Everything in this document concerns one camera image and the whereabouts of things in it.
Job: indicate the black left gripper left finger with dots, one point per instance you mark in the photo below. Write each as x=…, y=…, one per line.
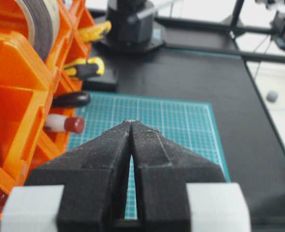
x=95, y=180

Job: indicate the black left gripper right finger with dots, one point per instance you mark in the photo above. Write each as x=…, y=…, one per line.
x=162, y=168

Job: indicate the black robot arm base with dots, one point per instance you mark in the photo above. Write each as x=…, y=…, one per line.
x=130, y=33

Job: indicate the orange container rack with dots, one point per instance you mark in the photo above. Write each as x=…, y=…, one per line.
x=28, y=86

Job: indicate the green cutting mat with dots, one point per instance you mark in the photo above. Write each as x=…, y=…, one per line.
x=191, y=124

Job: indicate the black table mat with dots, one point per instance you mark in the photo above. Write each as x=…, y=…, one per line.
x=204, y=101

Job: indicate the small grey object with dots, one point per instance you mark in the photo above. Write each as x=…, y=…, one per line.
x=272, y=96

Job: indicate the roll of beige tape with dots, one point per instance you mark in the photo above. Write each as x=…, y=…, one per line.
x=43, y=21

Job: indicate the red and white tool handle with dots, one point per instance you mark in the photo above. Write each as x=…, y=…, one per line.
x=61, y=123

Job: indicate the black round tool handle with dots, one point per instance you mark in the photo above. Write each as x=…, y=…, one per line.
x=71, y=100

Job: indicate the small yellow-black screwdriver handle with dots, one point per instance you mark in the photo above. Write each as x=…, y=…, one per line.
x=84, y=68

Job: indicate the large yellow-black screwdriver handle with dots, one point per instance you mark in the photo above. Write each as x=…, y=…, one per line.
x=96, y=32

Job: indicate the black frame bar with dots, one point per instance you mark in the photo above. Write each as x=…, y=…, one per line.
x=276, y=32

